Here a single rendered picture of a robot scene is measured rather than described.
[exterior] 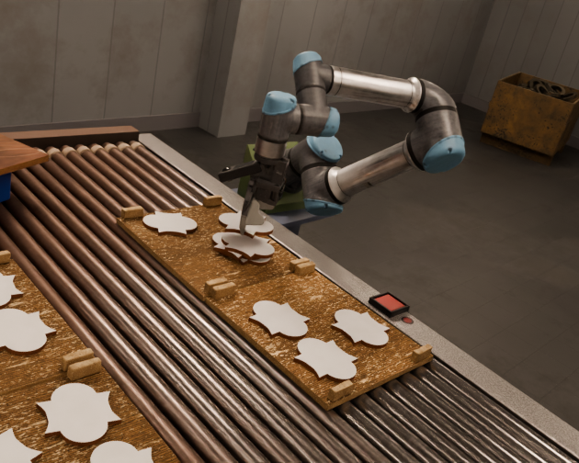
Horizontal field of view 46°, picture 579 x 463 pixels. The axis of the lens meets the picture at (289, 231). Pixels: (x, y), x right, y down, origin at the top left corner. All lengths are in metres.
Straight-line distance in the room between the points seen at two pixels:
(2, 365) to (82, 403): 0.18
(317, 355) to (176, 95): 4.13
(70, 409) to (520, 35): 7.75
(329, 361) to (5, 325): 0.65
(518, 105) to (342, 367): 5.79
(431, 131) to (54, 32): 3.27
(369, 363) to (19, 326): 0.72
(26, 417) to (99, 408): 0.12
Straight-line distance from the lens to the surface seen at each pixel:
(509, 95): 7.07
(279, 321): 1.53
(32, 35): 4.66
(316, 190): 2.05
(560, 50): 8.35
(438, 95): 1.90
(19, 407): 1.26
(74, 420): 1.22
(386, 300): 1.77
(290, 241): 1.96
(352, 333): 1.56
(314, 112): 1.66
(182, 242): 1.79
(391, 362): 1.53
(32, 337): 1.40
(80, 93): 4.94
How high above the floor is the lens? 1.78
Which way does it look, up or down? 26 degrees down
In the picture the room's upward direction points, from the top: 13 degrees clockwise
